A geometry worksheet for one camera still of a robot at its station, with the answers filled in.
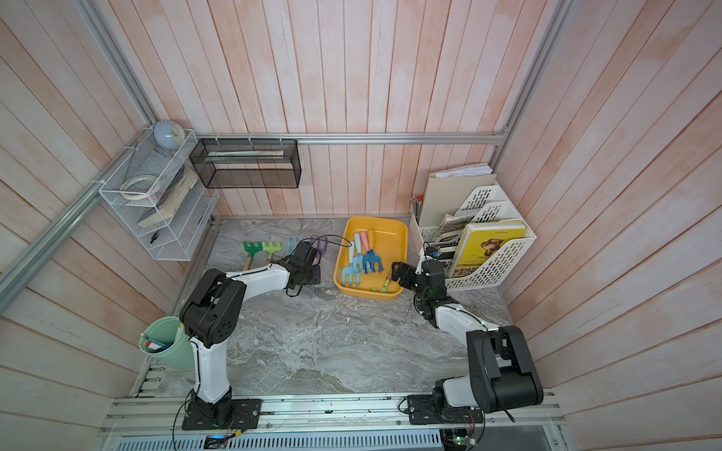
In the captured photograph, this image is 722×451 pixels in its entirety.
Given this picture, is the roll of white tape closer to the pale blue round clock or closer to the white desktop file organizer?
the pale blue round clock

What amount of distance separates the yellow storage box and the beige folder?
0.17 metres

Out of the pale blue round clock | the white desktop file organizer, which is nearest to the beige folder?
the white desktop file organizer

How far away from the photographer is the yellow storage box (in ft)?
3.16

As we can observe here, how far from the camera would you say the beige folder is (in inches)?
36.6

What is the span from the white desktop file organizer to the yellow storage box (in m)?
0.09

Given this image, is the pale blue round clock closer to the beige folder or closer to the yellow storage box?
the yellow storage box

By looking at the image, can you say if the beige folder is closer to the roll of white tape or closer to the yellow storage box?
the yellow storage box

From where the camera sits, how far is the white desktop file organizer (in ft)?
2.69

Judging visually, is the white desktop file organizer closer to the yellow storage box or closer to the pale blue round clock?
the yellow storage box

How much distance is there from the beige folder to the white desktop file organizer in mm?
22
